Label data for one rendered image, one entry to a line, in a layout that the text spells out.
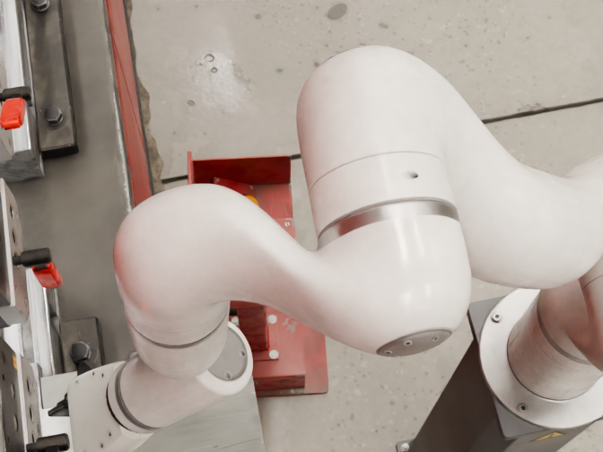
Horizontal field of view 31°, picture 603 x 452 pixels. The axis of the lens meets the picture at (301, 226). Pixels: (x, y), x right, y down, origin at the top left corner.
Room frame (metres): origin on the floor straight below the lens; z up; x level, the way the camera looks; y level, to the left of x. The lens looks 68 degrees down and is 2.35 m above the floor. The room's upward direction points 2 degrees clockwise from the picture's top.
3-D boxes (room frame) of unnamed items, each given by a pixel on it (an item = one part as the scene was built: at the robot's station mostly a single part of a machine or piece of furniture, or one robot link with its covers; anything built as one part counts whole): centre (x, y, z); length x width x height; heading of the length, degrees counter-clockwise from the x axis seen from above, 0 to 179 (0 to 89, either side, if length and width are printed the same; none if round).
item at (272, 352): (0.62, 0.09, 0.13); 0.10 x 0.10 x 0.01; 5
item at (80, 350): (0.37, 0.29, 0.91); 0.03 x 0.03 x 0.02
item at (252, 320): (0.62, 0.09, 0.39); 0.05 x 0.05 x 0.54; 5
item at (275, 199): (0.62, 0.09, 0.75); 0.20 x 0.16 x 0.18; 5
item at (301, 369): (0.63, 0.06, 0.06); 0.25 x 0.20 x 0.12; 95
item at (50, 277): (0.39, 0.29, 1.20); 0.04 x 0.02 x 0.10; 102
